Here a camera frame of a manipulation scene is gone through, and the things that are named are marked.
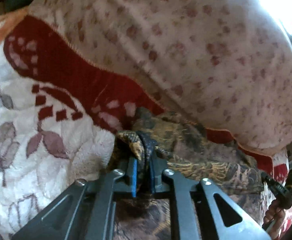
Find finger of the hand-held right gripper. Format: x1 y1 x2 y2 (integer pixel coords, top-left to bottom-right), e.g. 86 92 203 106
261 171 286 195

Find red and white fleece blanket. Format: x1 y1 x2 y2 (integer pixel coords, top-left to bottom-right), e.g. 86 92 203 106
0 15 291 240

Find dark floral patterned pants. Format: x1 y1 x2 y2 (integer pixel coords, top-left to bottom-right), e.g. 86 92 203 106
106 107 266 240

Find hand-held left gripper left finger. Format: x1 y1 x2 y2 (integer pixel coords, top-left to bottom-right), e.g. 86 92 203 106
11 158 139 240

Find orange cloth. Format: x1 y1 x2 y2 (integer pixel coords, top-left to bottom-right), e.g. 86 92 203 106
0 7 30 57

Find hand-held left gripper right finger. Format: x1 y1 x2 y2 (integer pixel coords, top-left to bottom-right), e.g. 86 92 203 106
148 152 273 240

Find person's right hand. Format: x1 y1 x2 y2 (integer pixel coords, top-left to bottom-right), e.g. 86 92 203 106
262 199 287 238

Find rose print duvet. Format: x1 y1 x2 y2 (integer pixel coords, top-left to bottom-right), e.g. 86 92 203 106
27 0 292 156

